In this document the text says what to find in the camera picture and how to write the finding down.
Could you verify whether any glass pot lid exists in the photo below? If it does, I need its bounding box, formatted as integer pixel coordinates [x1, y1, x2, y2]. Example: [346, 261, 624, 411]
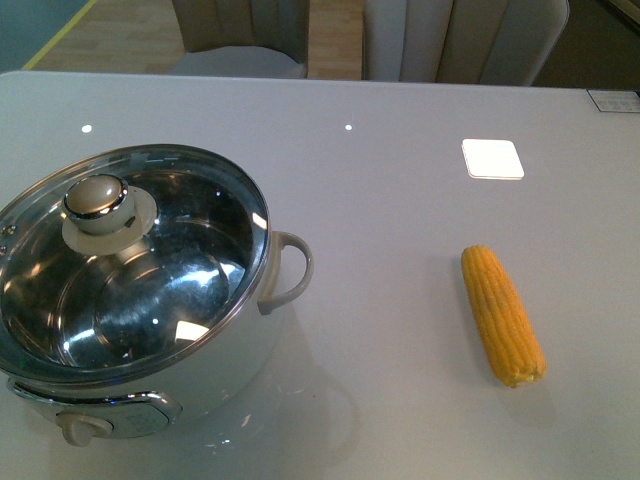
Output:
[1, 145, 269, 383]

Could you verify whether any yellow corn cob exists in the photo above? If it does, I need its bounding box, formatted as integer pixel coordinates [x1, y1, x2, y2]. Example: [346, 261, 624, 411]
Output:
[461, 245, 546, 388]

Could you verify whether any white electric cooking pot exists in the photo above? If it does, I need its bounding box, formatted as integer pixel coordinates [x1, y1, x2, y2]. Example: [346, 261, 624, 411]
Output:
[1, 174, 313, 446]

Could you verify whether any left beige upholstered chair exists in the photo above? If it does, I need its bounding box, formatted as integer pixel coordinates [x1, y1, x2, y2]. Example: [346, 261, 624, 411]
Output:
[169, 0, 310, 79]

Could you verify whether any beige upholstered chair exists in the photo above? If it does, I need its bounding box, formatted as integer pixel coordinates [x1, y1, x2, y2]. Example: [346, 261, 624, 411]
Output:
[361, 0, 570, 86]
[169, 0, 310, 79]

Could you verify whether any right beige upholstered chair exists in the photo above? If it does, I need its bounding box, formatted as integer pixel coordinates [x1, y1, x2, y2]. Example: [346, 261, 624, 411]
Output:
[361, 0, 570, 86]

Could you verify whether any table label sticker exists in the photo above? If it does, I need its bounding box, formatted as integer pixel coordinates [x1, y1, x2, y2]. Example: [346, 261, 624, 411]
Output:
[587, 89, 640, 113]

